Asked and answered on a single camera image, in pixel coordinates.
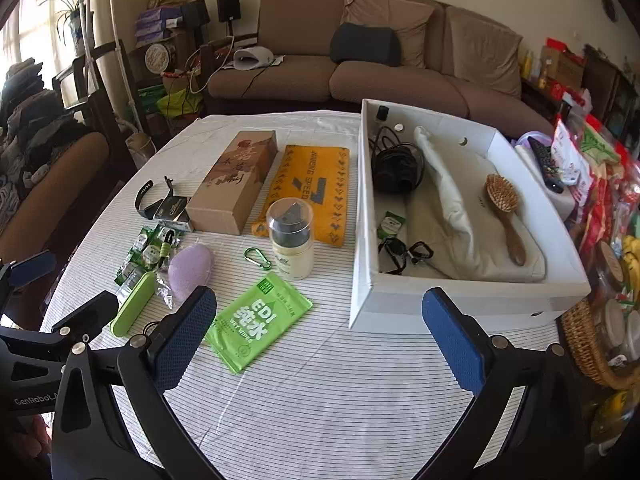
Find dark wooden chair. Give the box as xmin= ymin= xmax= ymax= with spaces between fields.
xmin=52 ymin=40 xmax=151 ymax=161

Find white cloth bag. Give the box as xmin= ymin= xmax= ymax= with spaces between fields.
xmin=407 ymin=126 xmax=547 ymax=282

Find green pill case with strap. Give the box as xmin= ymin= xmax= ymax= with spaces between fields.
xmin=110 ymin=229 xmax=177 ymax=337

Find purple plastic lid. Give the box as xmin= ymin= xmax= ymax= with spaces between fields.
xmin=515 ymin=130 xmax=553 ymax=151

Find dark lumbar cushion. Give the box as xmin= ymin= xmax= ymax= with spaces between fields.
xmin=330 ymin=22 xmax=402 ymax=67

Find dark wooden shelf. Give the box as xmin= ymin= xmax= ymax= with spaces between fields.
xmin=520 ymin=37 xmax=640 ymax=131

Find white massager device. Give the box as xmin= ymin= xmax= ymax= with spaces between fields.
xmin=233 ymin=47 xmax=275 ymax=72

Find black remote control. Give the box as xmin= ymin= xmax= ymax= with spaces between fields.
xmin=527 ymin=136 xmax=566 ymax=193

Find bunch of bananas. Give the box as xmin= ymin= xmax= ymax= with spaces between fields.
xmin=620 ymin=235 xmax=640 ymax=291

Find brown lidded jar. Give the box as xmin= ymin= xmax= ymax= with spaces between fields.
xmin=595 ymin=242 xmax=626 ymax=286

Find wicker basket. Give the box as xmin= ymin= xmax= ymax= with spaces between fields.
xmin=557 ymin=300 xmax=640 ymax=391

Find purple egg-shaped sponge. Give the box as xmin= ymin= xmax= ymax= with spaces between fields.
xmin=167 ymin=244 xmax=215 ymax=306

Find small black box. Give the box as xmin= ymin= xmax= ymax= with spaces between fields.
xmin=153 ymin=196 xmax=193 ymax=233

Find brown cardboard box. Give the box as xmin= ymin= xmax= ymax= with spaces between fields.
xmin=185 ymin=130 xmax=278 ymax=236

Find clear plastic wrapper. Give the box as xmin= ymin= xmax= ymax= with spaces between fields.
xmin=150 ymin=270 xmax=176 ymax=311

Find red and white snack bag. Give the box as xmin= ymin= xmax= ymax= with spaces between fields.
xmin=550 ymin=120 xmax=591 ymax=201

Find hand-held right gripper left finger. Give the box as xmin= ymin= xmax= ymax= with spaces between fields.
xmin=50 ymin=286 xmax=226 ymax=480

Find black binoculars with cord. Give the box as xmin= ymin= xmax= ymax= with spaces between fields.
xmin=369 ymin=125 xmax=426 ymax=193

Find green snack bag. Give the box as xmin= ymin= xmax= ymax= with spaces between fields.
xmin=580 ymin=122 xmax=626 ymax=166

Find black lanyard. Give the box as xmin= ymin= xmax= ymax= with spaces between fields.
xmin=377 ymin=239 xmax=435 ymax=276

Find beige sofa pillow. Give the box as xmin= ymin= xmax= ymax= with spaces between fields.
xmin=442 ymin=6 xmax=524 ymax=98
xmin=345 ymin=0 xmax=435 ymax=68

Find clear capped cream bottle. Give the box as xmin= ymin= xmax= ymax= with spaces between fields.
xmin=265 ymin=198 xmax=315 ymax=282

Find green carabiner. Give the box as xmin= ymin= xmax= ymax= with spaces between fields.
xmin=243 ymin=247 xmax=271 ymax=272

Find stack of purple boxes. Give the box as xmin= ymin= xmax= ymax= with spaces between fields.
xmin=135 ymin=6 xmax=183 ymax=46

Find round biscuit tin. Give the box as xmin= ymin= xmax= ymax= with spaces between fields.
xmin=144 ymin=41 xmax=177 ymax=73

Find pile of clothes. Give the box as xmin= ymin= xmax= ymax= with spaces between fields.
xmin=0 ymin=57 xmax=91 ymax=211

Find brown sofa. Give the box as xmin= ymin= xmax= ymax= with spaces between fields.
xmin=206 ymin=0 xmax=555 ymax=138

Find white plastic container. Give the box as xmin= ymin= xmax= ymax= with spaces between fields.
xmin=515 ymin=142 xmax=576 ymax=221

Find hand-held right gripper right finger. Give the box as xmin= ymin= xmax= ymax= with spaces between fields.
xmin=415 ymin=287 xmax=586 ymax=480

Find brown armchair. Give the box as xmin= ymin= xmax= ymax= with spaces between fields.
xmin=0 ymin=130 xmax=111 ymax=261

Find black smart band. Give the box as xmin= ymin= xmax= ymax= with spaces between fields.
xmin=134 ymin=176 xmax=178 ymax=218

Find wooden hairbrush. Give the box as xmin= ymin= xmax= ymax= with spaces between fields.
xmin=483 ymin=173 xmax=527 ymax=267

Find potted plant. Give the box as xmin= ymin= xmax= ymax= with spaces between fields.
xmin=37 ymin=0 xmax=98 ymax=56

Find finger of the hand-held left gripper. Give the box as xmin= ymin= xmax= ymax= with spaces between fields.
xmin=0 ymin=290 xmax=121 ymax=361
xmin=0 ymin=250 xmax=58 ymax=306

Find white storage box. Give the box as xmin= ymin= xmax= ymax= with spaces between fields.
xmin=348 ymin=98 xmax=592 ymax=334

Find green wet wipes packet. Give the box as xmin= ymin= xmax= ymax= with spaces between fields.
xmin=204 ymin=272 xmax=313 ymax=375

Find green plastic bag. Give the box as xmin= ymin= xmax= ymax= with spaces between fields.
xmin=157 ymin=87 xmax=201 ymax=118

